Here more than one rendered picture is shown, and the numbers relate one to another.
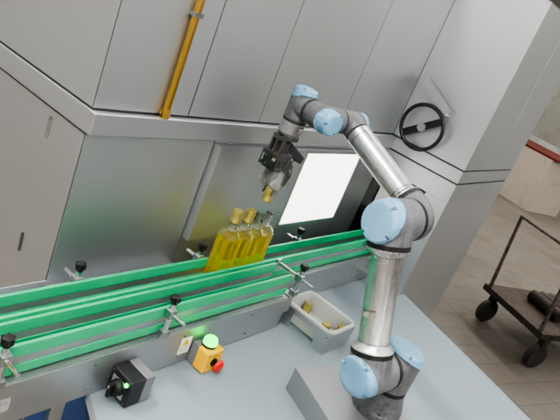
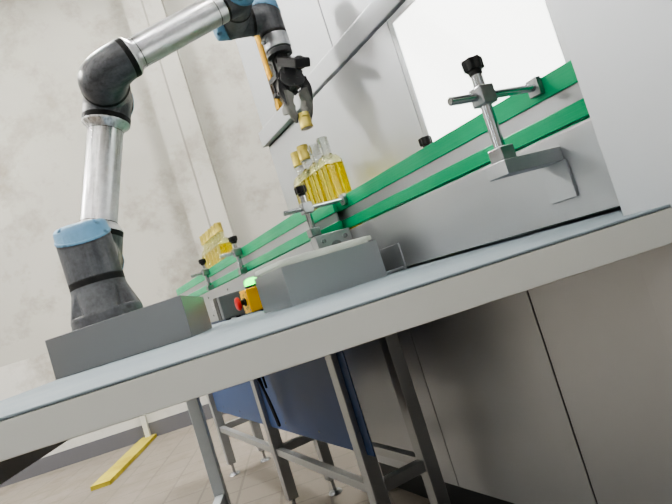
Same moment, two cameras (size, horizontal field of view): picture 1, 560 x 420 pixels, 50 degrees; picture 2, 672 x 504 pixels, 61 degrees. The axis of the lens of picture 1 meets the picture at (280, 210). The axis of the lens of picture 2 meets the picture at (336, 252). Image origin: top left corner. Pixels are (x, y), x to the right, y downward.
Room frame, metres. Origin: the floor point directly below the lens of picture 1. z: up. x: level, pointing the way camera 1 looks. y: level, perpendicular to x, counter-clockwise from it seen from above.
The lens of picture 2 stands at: (2.60, -1.30, 0.78)
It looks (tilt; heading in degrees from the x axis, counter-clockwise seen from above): 2 degrees up; 121
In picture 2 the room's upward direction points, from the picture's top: 17 degrees counter-clockwise
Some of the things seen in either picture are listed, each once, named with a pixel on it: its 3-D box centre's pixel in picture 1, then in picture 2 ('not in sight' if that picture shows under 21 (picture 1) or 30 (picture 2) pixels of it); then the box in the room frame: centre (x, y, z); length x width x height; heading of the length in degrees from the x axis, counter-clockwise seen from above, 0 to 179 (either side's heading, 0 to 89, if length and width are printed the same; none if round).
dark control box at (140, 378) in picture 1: (130, 382); (229, 306); (1.25, 0.19, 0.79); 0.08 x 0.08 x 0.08; 58
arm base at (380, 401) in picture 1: (382, 393); (102, 300); (1.52, -0.48, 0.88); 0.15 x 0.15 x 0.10
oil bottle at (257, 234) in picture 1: (244, 253); (328, 199); (1.83, 0.05, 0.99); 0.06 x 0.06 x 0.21; 58
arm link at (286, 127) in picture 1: (292, 128); (275, 44); (1.81, 0.06, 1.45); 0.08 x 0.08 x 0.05
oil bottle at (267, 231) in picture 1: (255, 251); (338, 193); (1.88, 0.03, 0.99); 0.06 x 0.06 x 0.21; 57
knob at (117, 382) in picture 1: (112, 388); not in sight; (1.21, 0.22, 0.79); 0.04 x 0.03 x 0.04; 58
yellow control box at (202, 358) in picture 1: (206, 355); (255, 299); (1.49, 0.04, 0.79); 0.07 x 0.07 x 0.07; 58
